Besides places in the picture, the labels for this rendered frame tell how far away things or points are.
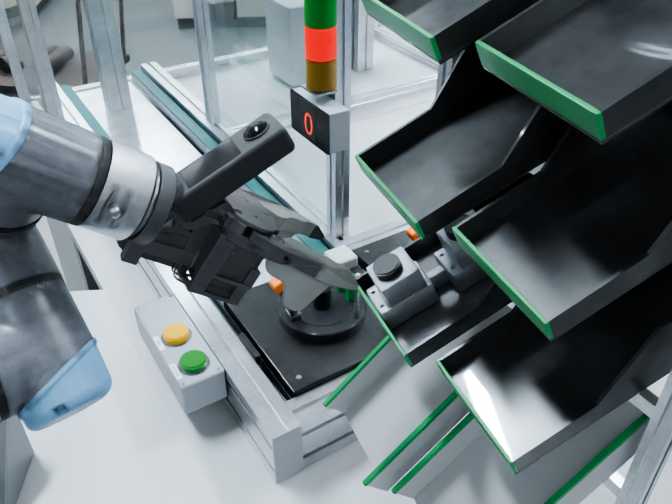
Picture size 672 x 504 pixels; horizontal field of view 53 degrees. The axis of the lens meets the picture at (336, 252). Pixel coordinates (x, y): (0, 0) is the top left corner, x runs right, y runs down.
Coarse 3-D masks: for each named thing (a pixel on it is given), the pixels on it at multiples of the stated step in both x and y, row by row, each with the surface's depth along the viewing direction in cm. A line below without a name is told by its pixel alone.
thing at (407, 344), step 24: (504, 192) 78; (432, 240) 78; (432, 264) 76; (360, 288) 76; (456, 288) 73; (480, 288) 71; (432, 312) 72; (456, 312) 71; (480, 312) 68; (408, 336) 71; (432, 336) 67; (456, 336) 69; (408, 360) 68
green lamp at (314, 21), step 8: (304, 0) 100; (312, 0) 98; (320, 0) 98; (328, 0) 98; (336, 0) 100; (304, 8) 101; (312, 8) 99; (320, 8) 99; (328, 8) 99; (336, 8) 101; (304, 16) 101; (312, 16) 100; (320, 16) 100; (328, 16) 100; (336, 16) 101; (304, 24) 102; (312, 24) 101; (320, 24) 100; (328, 24) 101; (336, 24) 102
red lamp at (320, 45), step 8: (312, 32) 101; (320, 32) 101; (328, 32) 101; (336, 32) 103; (312, 40) 102; (320, 40) 102; (328, 40) 102; (336, 40) 104; (312, 48) 103; (320, 48) 102; (328, 48) 103; (336, 48) 104; (312, 56) 103; (320, 56) 103; (328, 56) 103; (336, 56) 105
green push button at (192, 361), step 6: (186, 354) 100; (192, 354) 100; (198, 354) 100; (204, 354) 100; (180, 360) 100; (186, 360) 99; (192, 360) 99; (198, 360) 99; (204, 360) 99; (180, 366) 99; (186, 366) 98; (192, 366) 98; (198, 366) 99; (204, 366) 99; (192, 372) 99
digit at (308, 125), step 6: (300, 102) 111; (306, 108) 110; (312, 108) 108; (306, 114) 110; (312, 114) 109; (306, 120) 111; (312, 120) 109; (306, 126) 112; (312, 126) 110; (306, 132) 113; (312, 132) 111; (312, 138) 111
